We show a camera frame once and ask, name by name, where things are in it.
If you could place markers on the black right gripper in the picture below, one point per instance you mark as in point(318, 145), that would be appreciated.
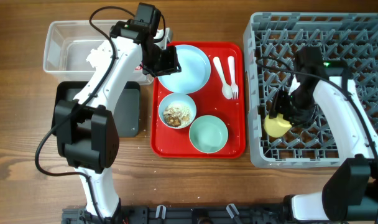
point(277, 107)

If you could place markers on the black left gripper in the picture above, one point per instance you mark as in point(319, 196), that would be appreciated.
point(171, 66)

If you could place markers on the yellow plastic cup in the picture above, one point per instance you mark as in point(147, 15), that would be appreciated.
point(276, 127)

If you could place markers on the small blue bowl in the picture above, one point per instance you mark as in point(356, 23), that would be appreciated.
point(177, 98)

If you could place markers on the white napkin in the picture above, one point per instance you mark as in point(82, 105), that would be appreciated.
point(100, 57)

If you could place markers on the food scraps with rice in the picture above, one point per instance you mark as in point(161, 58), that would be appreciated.
point(177, 115)

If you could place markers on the green bowl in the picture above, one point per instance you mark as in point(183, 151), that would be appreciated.
point(208, 134)

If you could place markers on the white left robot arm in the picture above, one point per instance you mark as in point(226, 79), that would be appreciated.
point(86, 133)

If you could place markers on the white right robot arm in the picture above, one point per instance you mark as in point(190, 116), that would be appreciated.
point(351, 194)

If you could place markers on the grey dishwasher rack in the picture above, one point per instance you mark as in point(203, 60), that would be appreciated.
point(270, 42)

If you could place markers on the black waste tray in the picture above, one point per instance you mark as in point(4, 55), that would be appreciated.
point(127, 111)

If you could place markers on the light blue plate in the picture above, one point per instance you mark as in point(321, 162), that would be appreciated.
point(196, 71)

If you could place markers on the red plastic tray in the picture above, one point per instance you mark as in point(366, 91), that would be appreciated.
point(168, 142)

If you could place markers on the white plastic spoon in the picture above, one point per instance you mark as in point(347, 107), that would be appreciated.
point(226, 89)

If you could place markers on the white plastic fork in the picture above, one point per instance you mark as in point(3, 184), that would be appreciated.
point(232, 70)

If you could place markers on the clear plastic bin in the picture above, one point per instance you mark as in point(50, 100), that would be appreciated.
point(67, 46)

